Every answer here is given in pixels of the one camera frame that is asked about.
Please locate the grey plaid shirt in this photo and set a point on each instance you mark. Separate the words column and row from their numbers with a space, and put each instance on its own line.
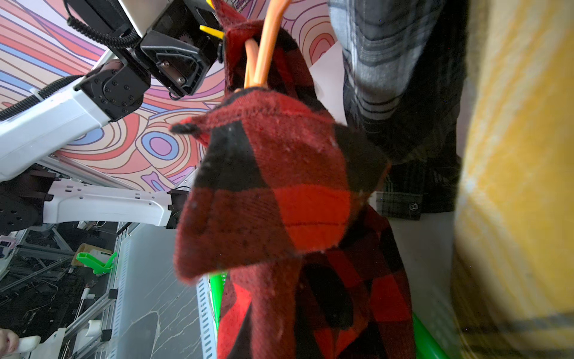
column 404, row 64

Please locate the green plastic basket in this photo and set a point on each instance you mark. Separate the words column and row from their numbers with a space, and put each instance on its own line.
column 426, row 346

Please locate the red black plaid shirt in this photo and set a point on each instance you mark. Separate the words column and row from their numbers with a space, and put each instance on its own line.
column 280, row 205

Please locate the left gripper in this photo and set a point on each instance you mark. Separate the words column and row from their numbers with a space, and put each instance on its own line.
column 176, row 51

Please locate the orange hanger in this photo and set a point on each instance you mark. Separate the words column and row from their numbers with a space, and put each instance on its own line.
column 260, row 56

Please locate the yellow plaid shirt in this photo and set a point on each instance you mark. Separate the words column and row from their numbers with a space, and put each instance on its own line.
column 512, row 272

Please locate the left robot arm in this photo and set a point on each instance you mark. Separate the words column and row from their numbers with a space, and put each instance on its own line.
column 70, row 108

